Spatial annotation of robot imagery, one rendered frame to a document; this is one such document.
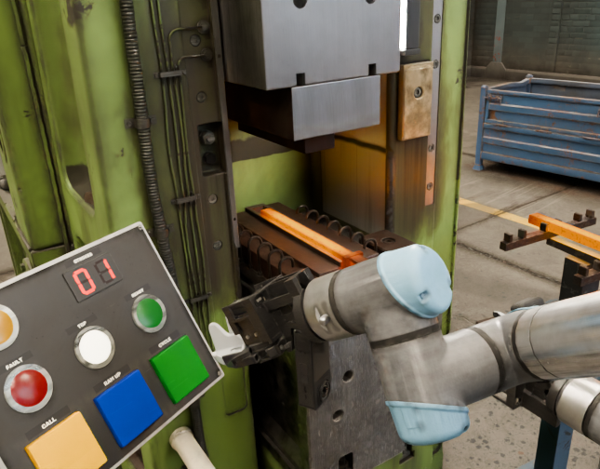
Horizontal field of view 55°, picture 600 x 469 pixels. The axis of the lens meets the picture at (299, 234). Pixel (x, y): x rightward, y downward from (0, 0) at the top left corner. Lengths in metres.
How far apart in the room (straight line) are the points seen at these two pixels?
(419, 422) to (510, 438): 1.75
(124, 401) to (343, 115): 0.63
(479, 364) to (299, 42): 0.64
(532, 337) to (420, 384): 0.12
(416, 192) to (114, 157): 0.75
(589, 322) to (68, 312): 0.62
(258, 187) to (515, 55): 8.79
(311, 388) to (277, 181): 0.99
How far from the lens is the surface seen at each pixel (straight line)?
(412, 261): 0.58
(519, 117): 5.06
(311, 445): 1.31
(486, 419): 2.40
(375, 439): 1.44
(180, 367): 0.90
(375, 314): 0.59
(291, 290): 0.67
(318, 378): 0.73
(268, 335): 0.70
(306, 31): 1.05
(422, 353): 0.59
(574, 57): 9.68
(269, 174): 1.62
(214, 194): 1.17
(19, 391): 0.79
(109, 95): 1.06
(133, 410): 0.85
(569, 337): 0.58
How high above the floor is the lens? 1.52
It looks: 23 degrees down
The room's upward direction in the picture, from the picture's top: 3 degrees counter-clockwise
